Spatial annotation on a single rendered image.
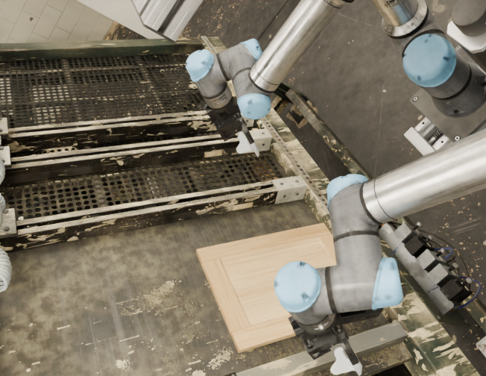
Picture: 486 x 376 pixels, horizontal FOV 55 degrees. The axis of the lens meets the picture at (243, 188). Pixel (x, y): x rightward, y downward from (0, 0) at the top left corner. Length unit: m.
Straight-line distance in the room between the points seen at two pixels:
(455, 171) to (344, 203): 0.19
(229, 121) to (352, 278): 0.72
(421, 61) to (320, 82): 2.03
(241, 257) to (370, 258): 0.84
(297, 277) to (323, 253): 0.89
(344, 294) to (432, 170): 0.23
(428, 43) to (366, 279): 0.70
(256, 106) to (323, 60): 2.23
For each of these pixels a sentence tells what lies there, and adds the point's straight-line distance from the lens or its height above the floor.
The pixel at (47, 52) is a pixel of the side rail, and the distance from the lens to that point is 2.58.
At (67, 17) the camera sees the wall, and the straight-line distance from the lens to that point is 6.52.
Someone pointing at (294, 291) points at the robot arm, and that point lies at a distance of 0.74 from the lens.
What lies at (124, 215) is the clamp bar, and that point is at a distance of 1.56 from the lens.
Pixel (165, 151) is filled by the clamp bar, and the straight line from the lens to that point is 1.84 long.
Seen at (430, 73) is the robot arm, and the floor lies 1.26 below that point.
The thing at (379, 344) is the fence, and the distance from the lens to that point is 1.46.
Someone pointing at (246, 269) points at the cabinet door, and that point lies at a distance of 1.52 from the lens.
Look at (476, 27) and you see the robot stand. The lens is 0.87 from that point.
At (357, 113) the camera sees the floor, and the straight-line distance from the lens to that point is 2.97.
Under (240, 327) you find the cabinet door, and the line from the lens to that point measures 1.39.
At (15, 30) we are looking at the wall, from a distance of 6.57.
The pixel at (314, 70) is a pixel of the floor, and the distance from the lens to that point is 3.34.
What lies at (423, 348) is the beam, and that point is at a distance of 1.50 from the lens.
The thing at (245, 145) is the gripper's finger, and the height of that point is 1.37.
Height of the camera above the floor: 2.25
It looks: 41 degrees down
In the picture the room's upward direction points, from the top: 71 degrees counter-clockwise
